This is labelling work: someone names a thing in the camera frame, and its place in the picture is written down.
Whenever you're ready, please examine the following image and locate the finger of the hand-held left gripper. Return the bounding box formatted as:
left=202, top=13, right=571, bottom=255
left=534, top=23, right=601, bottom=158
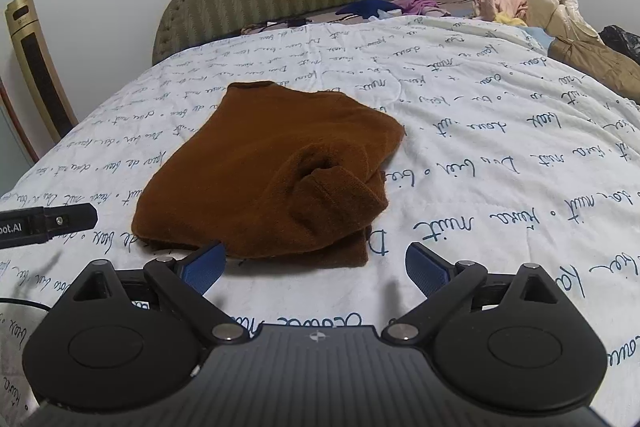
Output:
left=42, top=203, right=98, bottom=235

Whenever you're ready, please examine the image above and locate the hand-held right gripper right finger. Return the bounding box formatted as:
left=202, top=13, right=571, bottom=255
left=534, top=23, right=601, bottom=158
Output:
left=381, top=242, right=567, bottom=347

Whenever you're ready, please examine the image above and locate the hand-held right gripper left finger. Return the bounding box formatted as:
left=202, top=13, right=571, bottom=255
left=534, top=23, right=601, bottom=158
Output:
left=69, top=241, right=249, bottom=349

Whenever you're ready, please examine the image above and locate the brown knit sweater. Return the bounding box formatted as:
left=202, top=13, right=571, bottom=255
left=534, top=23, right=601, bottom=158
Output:
left=131, top=80, right=406, bottom=269

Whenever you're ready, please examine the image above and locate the white script-printed quilt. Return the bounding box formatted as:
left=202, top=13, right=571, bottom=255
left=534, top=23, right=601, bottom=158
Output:
left=0, top=14, right=640, bottom=427

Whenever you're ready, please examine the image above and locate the gold tower air conditioner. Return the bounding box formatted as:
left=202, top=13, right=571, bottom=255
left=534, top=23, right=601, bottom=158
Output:
left=5, top=0, right=78, bottom=142

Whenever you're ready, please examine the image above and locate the purple pink cloth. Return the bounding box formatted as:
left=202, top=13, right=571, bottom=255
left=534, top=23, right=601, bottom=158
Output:
left=395, top=0, right=451, bottom=16

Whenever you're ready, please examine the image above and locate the dark blue cloth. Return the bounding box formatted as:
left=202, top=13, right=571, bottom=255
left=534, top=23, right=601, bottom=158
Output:
left=336, top=0, right=396, bottom=18

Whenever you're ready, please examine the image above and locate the beige padded jacket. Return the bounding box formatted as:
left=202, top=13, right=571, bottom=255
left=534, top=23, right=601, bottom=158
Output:
left=527, top=0, right=640, bottom=102

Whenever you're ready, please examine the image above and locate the dark patterned cloth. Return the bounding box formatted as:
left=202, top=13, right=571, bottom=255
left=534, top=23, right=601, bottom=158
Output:
left=599, top=25, right=640, bottom=58

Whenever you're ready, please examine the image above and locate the thin black cable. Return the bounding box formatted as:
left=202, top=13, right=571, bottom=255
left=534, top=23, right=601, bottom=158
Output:
left=0, top=297, right=51, bottom=312

